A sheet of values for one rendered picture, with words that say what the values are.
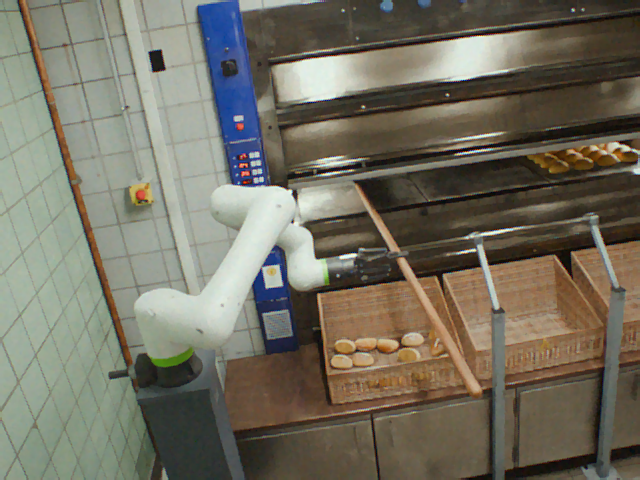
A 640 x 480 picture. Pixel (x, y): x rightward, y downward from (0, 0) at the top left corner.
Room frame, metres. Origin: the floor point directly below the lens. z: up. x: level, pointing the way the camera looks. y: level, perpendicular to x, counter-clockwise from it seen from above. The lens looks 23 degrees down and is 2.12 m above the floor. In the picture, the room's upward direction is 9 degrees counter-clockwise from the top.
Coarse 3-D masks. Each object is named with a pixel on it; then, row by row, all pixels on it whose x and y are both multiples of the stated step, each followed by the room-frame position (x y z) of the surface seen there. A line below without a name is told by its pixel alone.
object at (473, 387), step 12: (360, 192) 2.71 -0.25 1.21; (372, 216) 2.39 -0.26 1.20; (384, 228) 2.22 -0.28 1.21; (408, 276) 1.78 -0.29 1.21; (420, 288) 1.68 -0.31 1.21; (420, 300) 1.62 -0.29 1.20; (432, 312) 1.53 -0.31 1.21; (432, 324) 1.48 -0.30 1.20; (444, 336) 1.39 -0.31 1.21; (456, 348) 1.33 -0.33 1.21; (456, 360) 1.28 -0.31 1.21; (468, 372) 1.21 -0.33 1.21; (468, 384) 1.17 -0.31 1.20; (480, 396) 1.14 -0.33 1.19
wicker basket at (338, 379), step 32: (384, 288) 2.43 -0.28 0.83; (320, 320) 2.28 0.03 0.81; (352, 320) 2.40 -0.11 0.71; (384, 320) 2.39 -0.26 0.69; (416, 320) 2.38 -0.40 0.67; (448, 320) 2.18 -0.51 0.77; (352, 352) 2.32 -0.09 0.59; (384, 352) 2.28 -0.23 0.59; (352, 384) 2.08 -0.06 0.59; (416, 384) 1.97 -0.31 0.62; (448, 384) 1.97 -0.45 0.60
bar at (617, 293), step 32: (544, 224) 2.11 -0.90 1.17; (576, 224) 2.11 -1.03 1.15; (352, 256) 2.09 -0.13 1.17; (480, 256) 2.06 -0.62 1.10; (608, 256) 2.00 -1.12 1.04; (608, 320) 1.92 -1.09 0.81; (608, 352) 1.90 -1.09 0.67; (608, 384) 1.88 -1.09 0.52; (608, 416) 1.88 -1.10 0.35; (608, 448) 1.88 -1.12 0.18
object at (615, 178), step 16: (592, 176) 2.54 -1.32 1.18; (608, 176) 2.51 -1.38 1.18; (624, 176) 2.49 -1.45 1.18; (496, 192) 2.52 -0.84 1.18; (512, 192) 2.49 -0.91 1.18; (528, 192) 2.48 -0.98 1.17; (544, 192) 2.48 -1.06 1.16; (560, 192) 2.48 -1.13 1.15; (384, 208) 2.52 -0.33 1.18; (400, 208) 2.50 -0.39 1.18; (416, 208) 2.47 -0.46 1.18; (432, 208) 2.47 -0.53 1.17; (448, 208) 2.47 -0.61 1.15; (464, 208) 2.48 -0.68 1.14; (304, 224) 2.48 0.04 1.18; (320, 224) 2.46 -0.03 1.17; (336, 224) 2.47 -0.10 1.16; (352, 224) 2.47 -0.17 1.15
